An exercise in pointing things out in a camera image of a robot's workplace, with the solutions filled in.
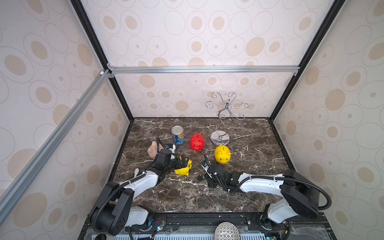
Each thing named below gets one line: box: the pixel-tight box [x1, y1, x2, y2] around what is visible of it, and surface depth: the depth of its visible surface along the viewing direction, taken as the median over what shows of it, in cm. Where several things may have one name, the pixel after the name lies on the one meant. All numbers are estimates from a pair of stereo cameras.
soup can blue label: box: [171, 125, 185, 145], surface depth 102 cm
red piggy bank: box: [190, 133, 206, 152], surface depth 97 cm
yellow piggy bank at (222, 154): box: [214, 144, 232, 165], surface depth 91 cm
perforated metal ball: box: [214, 221, 241, 240], surface depth 70 cm
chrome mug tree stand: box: [205, 92, 249, 146], surface depth 89 cm
